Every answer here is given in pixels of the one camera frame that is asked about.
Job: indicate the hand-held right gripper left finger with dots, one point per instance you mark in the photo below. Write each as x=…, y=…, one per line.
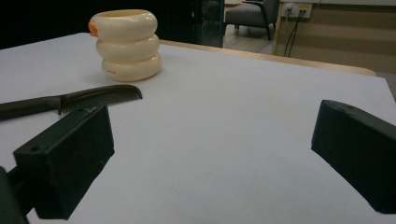
x=68, y=155

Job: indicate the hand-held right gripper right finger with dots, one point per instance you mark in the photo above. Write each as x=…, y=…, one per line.
x=358, y=146

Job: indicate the black comb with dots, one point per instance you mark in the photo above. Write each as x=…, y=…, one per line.
x=93, y=96

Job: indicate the cream ringed cup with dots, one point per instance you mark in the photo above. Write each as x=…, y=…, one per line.
x=127, y=46

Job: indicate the grey armchair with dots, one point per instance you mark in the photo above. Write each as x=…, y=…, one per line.
x=252, y=15

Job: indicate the dark cabinet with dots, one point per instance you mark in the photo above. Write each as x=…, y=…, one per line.
x=205, y=21

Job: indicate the wall socket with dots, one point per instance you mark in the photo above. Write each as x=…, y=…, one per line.
x=297, y=9

